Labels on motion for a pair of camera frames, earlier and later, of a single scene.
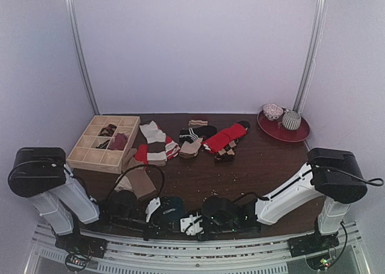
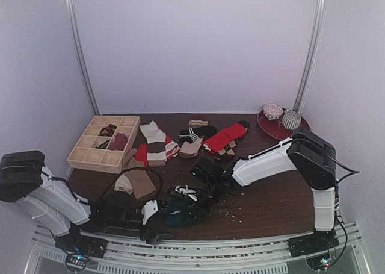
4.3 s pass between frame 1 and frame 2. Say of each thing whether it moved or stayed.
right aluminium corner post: stayed
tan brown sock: stayed
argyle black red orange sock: stayed
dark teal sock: moved
